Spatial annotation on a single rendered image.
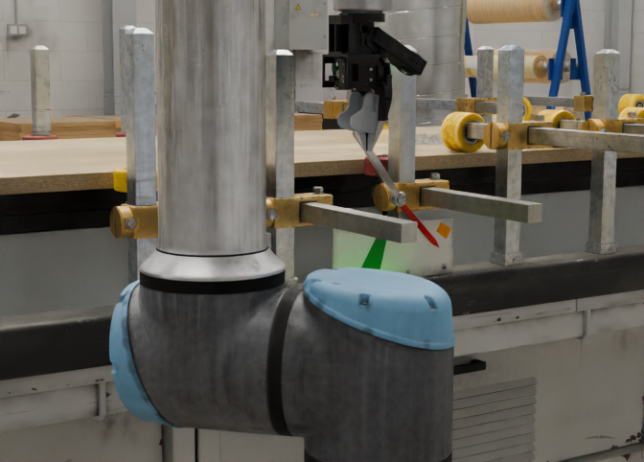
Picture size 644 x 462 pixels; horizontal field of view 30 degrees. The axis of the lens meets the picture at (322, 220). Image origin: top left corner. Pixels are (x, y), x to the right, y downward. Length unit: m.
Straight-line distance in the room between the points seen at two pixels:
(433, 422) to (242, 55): 0.40
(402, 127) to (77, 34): 7.55
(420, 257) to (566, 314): 0.43
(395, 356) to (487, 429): 1.56
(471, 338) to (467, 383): 0.33
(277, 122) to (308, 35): 8.38
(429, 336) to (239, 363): 0.19
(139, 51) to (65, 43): 7.67
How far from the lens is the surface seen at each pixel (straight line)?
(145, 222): 1.88
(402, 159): 2.12
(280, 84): 1.98
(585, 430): 2.91
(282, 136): 1.99
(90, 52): 9.61
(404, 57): 1.90
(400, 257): 2.14
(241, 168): 1.19
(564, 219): 2.69
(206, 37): 1.18
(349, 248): 2.07
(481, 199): 2.01
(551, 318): 2.44
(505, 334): 2.37
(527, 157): 2.53
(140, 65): 1.87
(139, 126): 1.87
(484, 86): 3.65
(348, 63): 1.82
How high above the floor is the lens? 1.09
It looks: 8 degrees down
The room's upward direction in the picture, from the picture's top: straight up
